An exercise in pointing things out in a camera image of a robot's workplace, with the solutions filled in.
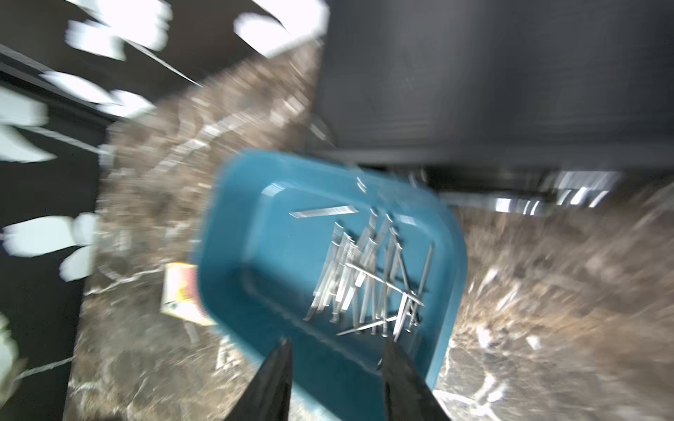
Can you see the small card box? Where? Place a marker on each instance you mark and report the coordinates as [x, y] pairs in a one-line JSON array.
[[180, 298]]

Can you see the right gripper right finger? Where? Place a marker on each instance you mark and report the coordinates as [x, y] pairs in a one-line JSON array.
[[406, 394]]

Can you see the steel nail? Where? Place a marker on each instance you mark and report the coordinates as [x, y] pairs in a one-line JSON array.
[[424, 277], [324, 212], [374, 324], [411, 296]]

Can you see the teal plastic storage box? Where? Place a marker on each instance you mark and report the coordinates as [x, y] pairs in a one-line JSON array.
[[258, 267]]

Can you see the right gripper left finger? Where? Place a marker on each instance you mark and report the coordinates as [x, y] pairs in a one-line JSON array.
[[268, 396]]

